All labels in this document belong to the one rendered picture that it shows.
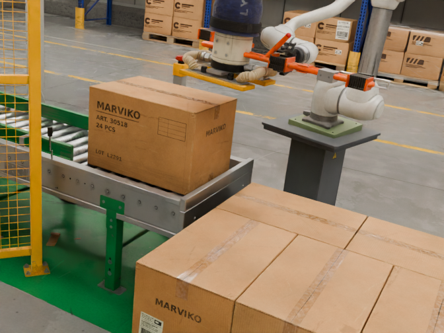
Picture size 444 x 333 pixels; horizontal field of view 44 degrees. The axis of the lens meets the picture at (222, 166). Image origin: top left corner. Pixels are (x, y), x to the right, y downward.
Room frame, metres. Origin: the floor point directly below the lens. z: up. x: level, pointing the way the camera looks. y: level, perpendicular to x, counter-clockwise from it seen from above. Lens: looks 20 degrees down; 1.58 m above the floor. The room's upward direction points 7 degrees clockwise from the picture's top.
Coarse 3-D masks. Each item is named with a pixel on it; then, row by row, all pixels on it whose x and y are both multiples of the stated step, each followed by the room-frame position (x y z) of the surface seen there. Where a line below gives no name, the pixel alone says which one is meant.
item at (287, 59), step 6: (270, 54) 2.34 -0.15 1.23; (276, 54) 2.38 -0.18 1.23; (270, 60) 2.34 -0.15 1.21; (276, 60) 2.32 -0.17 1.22; (282, 60) 2.30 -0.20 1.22; (288, 60) 2.31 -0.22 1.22; (294, 60) 2.36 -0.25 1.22; (270, 66) 2.33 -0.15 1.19; (276, 66) 2.31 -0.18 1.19; (282, 66) 2.31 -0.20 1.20
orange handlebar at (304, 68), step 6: (204, 42) 2.53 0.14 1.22; (210, 42) 2.56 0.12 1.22; (246, 54) 2.41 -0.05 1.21; (252, 54) 2.40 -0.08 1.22; (258, 54) 2.43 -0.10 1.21; (258, 60) 2.39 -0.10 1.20; (264, 60) 2.36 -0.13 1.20; (288, 66) 2.31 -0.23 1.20; (294, 66) 2.29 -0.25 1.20; (300, 66) 2.28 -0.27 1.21; (306, 66) 2.27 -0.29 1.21; (312, 66) 2.30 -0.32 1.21; (306, 72) 2.27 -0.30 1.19; (312, 72) 2.25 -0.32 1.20; (336, 78) 2.20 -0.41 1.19; (342, 78) 2.18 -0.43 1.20; (372, 84) 2.14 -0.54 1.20
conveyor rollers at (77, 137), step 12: (0, 108) 3.43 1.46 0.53; (12, 108) 3.42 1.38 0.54; (0, 120) 3.13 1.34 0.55; (12, 120) 3.18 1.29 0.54; (24, 120) 3.18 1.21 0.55; (48, 120) 3.24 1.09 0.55; (60, 132) 3.06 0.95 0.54; (72, 132) 3.13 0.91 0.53; (84, 132) 3.11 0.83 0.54; (72, 144) 2.88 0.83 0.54; (84, 144) 2.96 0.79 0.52; (84, 156) 2.71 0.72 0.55; (96, 168) 2.55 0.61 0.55; (132, 180) 2.48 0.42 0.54
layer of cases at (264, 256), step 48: (240, 192) 2.47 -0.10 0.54; (192, 240) 1.93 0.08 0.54; (240, 240) 1.98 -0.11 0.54; (288, 240) 2.02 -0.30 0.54; (336, 240) 2.07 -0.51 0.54; (384, 240) 2.12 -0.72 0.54; (432, 240) 2.18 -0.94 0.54; (144, 288) 1.71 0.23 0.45; (192, 288) 1.63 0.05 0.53; (240, 288) 1.63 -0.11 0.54; (288, 288) 1.67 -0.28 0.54; (336, 288) 1.70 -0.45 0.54; (384, 288) 1.74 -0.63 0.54; (432, 288) 1.78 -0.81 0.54
